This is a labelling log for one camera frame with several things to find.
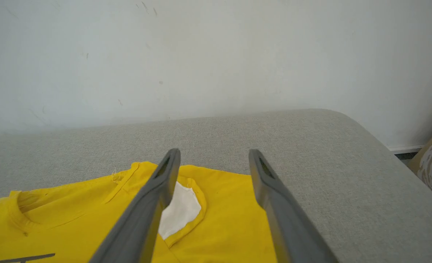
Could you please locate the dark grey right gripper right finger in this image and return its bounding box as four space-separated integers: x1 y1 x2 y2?
249 149 339 263

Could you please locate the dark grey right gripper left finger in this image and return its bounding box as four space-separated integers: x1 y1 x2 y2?
89 148 181 263

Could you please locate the yellow t-shirt garment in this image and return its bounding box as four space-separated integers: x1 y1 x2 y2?
0 161 278 263

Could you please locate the white baseboard strip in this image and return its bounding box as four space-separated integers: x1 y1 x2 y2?
387 144 425 155

